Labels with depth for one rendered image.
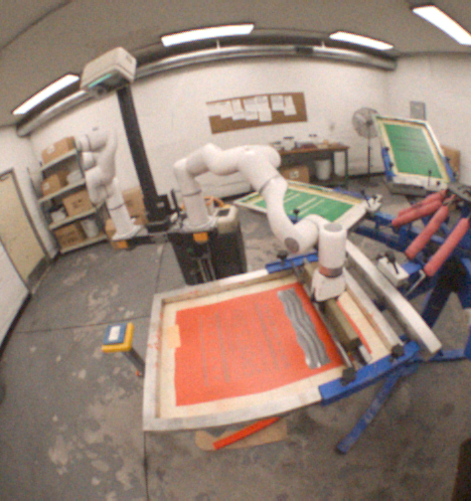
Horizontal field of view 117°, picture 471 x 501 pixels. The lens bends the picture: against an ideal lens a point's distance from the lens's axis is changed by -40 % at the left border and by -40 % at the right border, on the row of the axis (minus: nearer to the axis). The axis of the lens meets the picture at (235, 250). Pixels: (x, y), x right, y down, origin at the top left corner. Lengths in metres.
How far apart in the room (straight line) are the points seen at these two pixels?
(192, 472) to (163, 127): 4.46
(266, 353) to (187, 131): 3.92
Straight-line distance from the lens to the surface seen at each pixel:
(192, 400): 0.73
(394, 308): 0.82
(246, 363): 0.74
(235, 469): 1.62
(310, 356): 0.74
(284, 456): 1.60
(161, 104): 4.33
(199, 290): 0.96
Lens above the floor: 1.60
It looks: 32 degrees down
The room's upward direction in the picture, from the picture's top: 11 degrees counter-clockwise
